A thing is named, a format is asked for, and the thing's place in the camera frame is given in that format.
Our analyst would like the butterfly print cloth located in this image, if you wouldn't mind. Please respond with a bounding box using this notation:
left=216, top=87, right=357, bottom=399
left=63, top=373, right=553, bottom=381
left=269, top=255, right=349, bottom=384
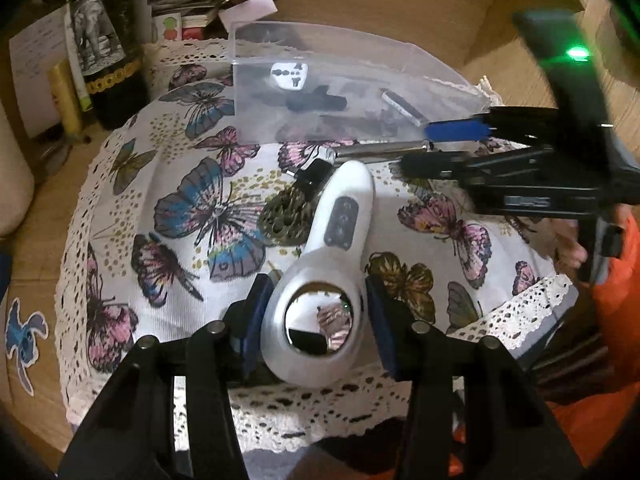
left=57, top=37, right=573, bottom=456

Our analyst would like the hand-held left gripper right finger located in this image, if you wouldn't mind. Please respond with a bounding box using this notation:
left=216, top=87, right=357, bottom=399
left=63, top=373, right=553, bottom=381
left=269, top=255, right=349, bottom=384
left=364, top=276, right=586, bottom=480

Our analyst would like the white plug adapter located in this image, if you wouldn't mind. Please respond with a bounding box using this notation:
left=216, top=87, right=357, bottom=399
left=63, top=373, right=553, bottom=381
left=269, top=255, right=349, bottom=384
left=270, top=61, right=306, bottom=92

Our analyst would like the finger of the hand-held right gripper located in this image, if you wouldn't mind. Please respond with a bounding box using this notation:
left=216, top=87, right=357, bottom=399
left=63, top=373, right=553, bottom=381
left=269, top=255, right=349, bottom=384
left=424, top=107, right=566, bottom=146
left=400, top=145, right=551, bottom=181

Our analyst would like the silver metal pen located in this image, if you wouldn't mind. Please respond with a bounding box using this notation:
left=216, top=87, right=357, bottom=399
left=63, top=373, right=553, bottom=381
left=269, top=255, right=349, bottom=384
left=334, top=140, right=433, bottom=161

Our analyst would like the dark bottle with elephant label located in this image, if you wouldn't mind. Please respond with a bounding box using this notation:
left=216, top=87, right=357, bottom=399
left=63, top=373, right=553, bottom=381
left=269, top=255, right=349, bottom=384
left=65, top=0, right=151, bottom=131

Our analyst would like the black plug adapter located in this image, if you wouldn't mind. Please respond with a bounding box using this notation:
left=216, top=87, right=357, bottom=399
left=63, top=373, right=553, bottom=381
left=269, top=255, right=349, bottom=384
left=290, top=157, right=336, bottom=196

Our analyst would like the person's right hand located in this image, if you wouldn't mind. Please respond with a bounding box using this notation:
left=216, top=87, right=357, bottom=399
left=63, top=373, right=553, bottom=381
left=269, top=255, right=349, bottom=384
left=552, top=220, right=588, bottom=270

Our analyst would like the white handheld massager device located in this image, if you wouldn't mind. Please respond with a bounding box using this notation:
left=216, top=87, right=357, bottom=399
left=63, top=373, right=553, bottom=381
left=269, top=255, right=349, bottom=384
left=260, top=160, right=377, bottom=388

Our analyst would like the silver flash drive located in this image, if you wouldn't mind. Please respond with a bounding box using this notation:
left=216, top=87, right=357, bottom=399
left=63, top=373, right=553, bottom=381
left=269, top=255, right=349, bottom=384
left=381, top=89, right=430, bottom=126

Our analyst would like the small white cardboard box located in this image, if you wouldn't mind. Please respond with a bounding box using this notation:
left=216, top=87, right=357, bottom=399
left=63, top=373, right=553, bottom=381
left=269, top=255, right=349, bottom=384
left=217, top=0, right=278, bottom=28

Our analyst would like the white paper note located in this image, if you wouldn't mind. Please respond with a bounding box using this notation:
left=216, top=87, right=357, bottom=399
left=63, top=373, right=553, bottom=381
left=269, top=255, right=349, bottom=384
left=9, top=7, right=76, bottom=138

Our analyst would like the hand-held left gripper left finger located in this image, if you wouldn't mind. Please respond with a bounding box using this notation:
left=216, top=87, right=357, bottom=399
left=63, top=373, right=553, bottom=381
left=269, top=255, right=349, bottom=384
left=60, top=272, right=273, bottom=480

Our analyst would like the yellow tube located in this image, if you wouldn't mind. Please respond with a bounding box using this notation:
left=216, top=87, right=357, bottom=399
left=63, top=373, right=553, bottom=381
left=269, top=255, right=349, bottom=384
left=47, top=60, right=83, bottom=141

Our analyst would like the orange clothing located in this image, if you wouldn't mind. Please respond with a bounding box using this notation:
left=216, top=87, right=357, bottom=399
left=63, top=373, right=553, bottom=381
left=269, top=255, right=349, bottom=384
left=450, top=200, right=640, bottom=480

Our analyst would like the blue cartoon sticker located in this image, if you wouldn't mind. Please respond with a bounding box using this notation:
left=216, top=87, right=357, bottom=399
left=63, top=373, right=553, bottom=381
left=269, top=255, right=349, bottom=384
left=5, top=297, right=48, bottom=396

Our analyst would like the stack of books and papers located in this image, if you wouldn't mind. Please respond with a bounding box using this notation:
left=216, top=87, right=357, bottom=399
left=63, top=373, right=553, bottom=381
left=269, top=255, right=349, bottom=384
left=147, top=0, right=236, bottom=43

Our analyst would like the cream cylindrical bottle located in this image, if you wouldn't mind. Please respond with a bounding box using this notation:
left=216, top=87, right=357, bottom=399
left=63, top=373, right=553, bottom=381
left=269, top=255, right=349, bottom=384
left=0, top=100, right=36, bottom=238

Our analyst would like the black plastic clip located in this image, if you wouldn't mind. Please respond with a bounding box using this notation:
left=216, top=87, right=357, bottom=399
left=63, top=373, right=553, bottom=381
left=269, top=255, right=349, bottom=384
left=286, top=85, right=347, bottom=113

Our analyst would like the clear plastic storage box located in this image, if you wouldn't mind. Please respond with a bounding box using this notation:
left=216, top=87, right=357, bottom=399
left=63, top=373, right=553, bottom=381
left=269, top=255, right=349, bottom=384
left=232, top=20, right=488, bottom=148

